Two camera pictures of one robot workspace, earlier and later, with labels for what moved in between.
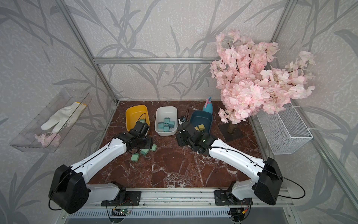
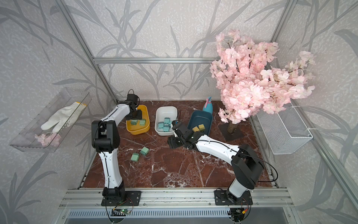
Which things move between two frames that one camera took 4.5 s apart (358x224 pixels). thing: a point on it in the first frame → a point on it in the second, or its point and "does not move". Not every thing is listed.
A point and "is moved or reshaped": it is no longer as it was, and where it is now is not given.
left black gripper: [149, 143] → [139, 116]
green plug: [154, 147] is moved or reshaped
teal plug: [161, 125] does not move
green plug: [134, 157] does not move
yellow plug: [202, 127] does not move
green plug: [144, 151] does not move
